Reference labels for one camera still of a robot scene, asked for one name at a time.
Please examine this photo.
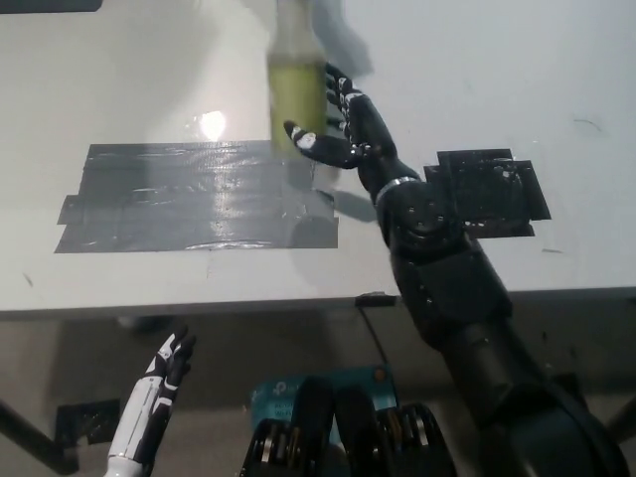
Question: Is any black tape square marker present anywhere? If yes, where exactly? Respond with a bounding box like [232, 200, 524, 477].
[422, 147, 552, 239]

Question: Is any spray bottle with green label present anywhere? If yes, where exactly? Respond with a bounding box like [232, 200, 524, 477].
[265, 0, 330, 159]

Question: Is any black metal table leg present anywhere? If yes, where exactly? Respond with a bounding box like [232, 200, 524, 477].
[0, 398, 80, 474]

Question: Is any black tape patch on floor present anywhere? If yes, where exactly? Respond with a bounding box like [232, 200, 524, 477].
[55, 397, 122, 446]

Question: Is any large grey duct tape patch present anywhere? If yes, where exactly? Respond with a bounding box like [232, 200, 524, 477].
[53, 140, 340, 255]

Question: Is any thin black cable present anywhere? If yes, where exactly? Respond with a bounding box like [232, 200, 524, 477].
[361, 304, 390, 368]

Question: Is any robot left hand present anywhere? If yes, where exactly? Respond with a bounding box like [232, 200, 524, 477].
[107, 325, 198, 461]

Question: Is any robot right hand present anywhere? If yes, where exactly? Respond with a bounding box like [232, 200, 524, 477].
[282, 62, 423, 200]

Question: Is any robot torso black and teal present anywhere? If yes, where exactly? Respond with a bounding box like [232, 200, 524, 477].
[240, 365, 456, 477]

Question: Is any black box object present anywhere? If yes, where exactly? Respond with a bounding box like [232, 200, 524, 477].
[0, 0, 104, 13]

